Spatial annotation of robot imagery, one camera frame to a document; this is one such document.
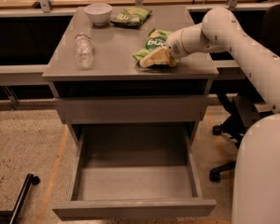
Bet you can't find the black office chair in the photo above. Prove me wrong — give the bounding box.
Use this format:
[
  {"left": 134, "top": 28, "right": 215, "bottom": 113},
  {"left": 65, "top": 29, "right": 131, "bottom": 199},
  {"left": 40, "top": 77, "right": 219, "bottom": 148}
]
[{"left": 208, "top": 3, "right": 280, "bottom": 183}]

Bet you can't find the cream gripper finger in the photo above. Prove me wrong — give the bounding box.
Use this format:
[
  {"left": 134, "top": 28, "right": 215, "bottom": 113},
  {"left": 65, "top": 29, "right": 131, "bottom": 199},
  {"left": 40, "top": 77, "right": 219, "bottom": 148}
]
[{"left": 139, "top": 47, "right": 175, "bottom": 68}]

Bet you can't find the black metal stand leg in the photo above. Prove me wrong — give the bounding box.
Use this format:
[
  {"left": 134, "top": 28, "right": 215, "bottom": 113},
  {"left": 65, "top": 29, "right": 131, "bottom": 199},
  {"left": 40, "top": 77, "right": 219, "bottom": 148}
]
[{"left": 0, "top": 174, "right": 40, "bottom": 224}]

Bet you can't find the small green snack bag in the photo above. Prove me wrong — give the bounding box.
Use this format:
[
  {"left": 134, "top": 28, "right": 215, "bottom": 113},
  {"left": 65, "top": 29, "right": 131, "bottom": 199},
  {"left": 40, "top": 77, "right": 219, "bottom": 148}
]
[{"left": 111, "top": 7, "right": 152, "bottom": 27}]

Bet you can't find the clear plastic water bottle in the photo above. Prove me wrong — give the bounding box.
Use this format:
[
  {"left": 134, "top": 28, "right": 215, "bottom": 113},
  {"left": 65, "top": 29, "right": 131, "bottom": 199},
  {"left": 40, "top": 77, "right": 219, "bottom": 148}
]
[{"left": 75, "top": 33, "right": 93, "bottom": 69}]

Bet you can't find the open grey middle drawer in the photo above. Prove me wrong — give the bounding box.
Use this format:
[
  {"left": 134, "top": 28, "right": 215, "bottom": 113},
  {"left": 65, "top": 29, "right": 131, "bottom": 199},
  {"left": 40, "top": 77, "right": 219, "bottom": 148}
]
[{"left": 52, "top": 123, "right": 217, "bottom": 220}]

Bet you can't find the grey drawer cabinet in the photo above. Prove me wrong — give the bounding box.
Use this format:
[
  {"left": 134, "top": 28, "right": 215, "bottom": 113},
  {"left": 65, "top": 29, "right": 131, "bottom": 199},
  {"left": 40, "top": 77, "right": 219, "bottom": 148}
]
[{"left": 43, "top": 6, "right": 217, "bottom": 145}]

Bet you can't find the closed grey upper drawer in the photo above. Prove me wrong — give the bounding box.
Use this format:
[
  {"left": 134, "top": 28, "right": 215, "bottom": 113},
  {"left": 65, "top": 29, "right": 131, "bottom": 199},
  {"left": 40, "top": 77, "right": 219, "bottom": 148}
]
[{"left": 56, "top": 95, "right": 208, "bottom": 124}]

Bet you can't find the white ceramic bowl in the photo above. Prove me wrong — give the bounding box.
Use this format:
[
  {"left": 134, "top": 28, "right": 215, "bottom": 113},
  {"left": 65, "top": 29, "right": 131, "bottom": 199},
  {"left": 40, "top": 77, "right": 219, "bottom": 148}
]
[{"left": 84, "top": 3, "right": 113, "bottom": 25}]

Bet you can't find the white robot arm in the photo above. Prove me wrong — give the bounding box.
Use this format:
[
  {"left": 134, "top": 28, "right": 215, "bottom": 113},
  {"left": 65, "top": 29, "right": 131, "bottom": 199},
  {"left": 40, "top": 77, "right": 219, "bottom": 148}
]
[{"left": 140, "top": 7, "right": 280, "bottom": 224}]

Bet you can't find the green rice chip bag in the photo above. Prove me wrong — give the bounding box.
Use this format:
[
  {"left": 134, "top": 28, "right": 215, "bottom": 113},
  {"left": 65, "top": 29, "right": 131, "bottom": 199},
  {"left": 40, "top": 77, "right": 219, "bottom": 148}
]
[{"left": 133, "top": 29, "right": 179, "bottom": 67}]

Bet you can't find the grey metal frame rail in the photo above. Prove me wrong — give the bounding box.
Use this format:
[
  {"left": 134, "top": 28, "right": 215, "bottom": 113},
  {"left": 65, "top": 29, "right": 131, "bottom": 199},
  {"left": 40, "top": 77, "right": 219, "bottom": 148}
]
[{"left": 0, "top": 64, "right": 48, "bottom": 86}]

